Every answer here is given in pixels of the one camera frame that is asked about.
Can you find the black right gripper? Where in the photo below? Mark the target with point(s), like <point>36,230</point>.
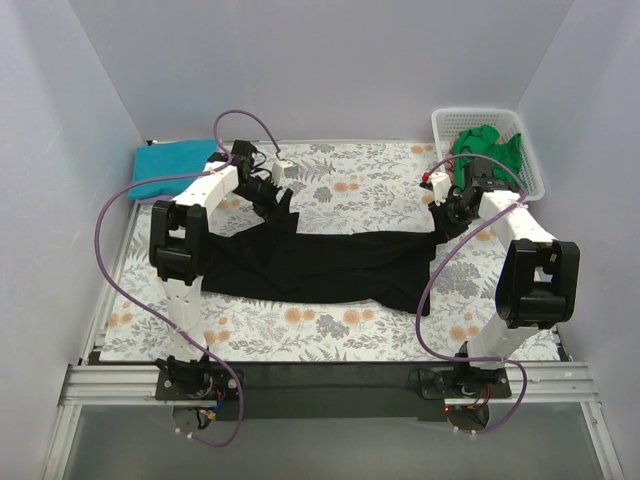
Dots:
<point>447,213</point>

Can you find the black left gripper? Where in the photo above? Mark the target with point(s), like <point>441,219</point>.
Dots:
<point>272,203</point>

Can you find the black t shirt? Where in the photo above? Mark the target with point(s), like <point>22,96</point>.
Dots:
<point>267,263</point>

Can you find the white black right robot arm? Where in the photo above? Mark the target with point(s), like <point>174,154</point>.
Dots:
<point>536,289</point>

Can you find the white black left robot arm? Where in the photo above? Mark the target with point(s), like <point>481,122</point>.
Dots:
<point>178,243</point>

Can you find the floral patterned table mat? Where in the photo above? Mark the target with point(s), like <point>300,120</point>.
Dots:
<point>340,188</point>

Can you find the green t shirt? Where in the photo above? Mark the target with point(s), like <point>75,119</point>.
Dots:
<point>484,140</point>

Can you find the white plastic laundry basket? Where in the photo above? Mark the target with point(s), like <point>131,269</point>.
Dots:
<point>447,123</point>

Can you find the folded teal t shirt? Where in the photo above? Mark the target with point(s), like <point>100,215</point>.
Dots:
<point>169,159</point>

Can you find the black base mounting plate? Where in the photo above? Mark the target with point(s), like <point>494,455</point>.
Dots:
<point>325,390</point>

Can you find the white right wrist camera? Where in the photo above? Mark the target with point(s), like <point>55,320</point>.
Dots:
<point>439,183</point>

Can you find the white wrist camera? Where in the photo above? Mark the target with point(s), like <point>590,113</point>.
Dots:
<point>281,170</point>
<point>439,183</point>

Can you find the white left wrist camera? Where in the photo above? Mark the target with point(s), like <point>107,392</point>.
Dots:
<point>281,170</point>

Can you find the aluminium frame rail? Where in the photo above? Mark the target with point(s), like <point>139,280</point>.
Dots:
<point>548,382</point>

